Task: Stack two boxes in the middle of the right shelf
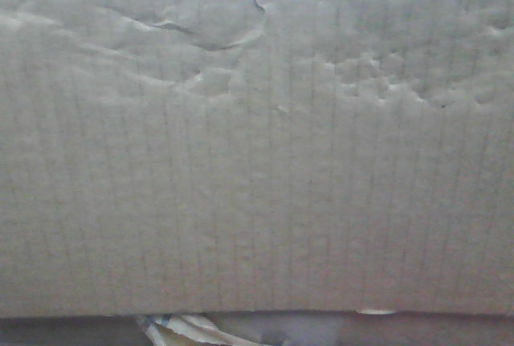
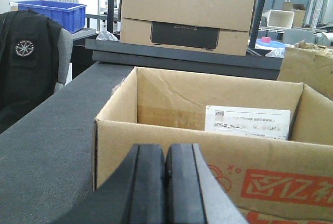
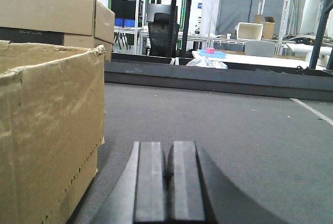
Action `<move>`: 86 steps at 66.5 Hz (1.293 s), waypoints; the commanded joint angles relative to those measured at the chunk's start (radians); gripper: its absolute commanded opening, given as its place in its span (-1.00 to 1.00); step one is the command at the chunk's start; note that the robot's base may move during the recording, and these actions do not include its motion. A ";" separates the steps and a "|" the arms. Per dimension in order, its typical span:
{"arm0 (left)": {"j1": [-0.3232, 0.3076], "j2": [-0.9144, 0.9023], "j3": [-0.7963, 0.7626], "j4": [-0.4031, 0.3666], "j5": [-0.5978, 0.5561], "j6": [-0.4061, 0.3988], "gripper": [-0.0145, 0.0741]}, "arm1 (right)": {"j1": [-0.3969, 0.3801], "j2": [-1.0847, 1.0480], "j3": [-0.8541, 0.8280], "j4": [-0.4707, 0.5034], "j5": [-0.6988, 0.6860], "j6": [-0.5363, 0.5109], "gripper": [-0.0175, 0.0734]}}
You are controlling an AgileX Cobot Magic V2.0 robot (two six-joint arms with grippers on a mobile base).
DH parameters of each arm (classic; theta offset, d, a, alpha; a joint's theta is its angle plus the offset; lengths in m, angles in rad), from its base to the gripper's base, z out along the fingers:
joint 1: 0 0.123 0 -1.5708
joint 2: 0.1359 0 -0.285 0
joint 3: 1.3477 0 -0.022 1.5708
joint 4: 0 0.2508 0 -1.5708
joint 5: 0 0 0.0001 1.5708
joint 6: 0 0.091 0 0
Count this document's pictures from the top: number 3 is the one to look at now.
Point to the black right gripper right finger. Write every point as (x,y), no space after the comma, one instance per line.
(199,192)

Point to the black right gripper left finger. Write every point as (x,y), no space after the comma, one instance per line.
(139,195)

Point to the torn cardboard box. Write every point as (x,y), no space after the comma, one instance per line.
(52,124)

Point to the crumpled clear plastic bag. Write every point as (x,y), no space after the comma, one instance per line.
(204,62)

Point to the white work table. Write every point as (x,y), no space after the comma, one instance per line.
(254,60)

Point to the blue flat tray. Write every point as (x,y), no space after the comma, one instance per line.
(216,54)

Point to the pink small block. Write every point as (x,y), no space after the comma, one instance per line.
(210,50)

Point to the grey chair back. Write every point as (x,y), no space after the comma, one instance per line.
(260,48)

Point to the black office chair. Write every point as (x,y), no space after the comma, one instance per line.
(162,36)

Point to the white open bin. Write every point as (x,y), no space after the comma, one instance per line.
(251,31)

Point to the blue storage bins on rack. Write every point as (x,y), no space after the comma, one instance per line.
(124,22)

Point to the brown box on table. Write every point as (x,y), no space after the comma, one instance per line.
(268,23)

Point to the black monitor screen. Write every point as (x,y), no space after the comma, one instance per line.
(124,9)

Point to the black low platform frame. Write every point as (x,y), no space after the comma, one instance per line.
(285,80)

